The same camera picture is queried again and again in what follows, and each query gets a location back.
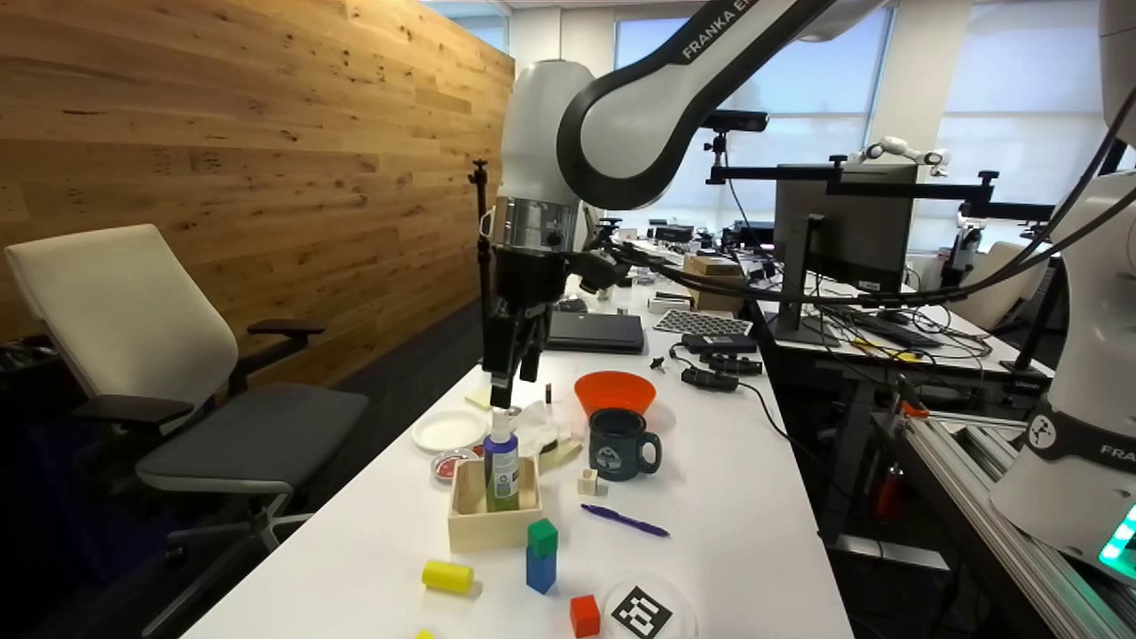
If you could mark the black power adapter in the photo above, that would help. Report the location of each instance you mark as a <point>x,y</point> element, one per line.
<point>710,376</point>

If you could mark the wooden box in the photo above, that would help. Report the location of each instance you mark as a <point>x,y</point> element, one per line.
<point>495,530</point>

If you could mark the black marker tag card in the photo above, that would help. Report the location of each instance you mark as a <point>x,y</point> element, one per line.
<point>642,608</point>

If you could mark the black camera on stand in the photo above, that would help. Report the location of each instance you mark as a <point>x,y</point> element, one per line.
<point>742,117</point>

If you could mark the grey keyboard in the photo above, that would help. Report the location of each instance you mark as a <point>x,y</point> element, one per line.
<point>703,320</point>

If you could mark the black mounting bar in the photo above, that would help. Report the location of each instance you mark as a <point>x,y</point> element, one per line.
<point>947,191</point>

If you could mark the white plate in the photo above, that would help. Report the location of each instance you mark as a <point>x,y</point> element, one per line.
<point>448,431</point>

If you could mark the small yellow block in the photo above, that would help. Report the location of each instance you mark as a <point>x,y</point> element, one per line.
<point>425,632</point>

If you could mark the flat black device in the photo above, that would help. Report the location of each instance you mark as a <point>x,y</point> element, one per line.
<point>719,341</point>

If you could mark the dark mug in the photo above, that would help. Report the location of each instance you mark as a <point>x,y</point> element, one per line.
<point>622,445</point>

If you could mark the yellow cylinder block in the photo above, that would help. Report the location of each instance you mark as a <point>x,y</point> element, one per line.
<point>448,575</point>

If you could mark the orange bowl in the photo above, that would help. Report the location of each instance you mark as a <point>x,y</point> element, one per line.
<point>614,391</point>

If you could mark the blue cube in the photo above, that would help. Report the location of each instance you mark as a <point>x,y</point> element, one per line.
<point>542,573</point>

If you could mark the bottle with blue liquid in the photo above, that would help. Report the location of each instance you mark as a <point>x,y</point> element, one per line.
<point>503,463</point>

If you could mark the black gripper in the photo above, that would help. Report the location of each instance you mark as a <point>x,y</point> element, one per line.
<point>535,277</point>

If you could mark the small white device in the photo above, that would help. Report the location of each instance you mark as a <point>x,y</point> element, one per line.
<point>904,150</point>

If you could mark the green cube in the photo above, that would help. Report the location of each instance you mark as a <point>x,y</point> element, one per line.
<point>542,533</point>

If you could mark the yellow sticky notes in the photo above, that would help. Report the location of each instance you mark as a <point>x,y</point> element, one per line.
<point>476,401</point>

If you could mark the red cube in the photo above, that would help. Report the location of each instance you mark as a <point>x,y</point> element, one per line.
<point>584,614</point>

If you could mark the small pale wooden block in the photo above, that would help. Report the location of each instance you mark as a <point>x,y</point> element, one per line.
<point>592,485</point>

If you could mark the aluminium rail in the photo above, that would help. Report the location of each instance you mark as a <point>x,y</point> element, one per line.
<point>1005,521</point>

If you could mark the black laptop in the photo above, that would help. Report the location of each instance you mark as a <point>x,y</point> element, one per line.
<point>596,331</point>

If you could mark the cardboard box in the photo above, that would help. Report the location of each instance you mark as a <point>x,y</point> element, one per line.
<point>715,289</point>

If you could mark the blue pen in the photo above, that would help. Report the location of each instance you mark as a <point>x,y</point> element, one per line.
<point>627,521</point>

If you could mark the black tripod pole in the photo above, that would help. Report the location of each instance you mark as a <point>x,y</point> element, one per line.
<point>476,200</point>

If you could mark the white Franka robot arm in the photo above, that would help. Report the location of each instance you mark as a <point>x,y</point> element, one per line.
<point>544,128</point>

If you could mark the white and grey office chair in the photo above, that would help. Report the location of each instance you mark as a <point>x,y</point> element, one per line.
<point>118,320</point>

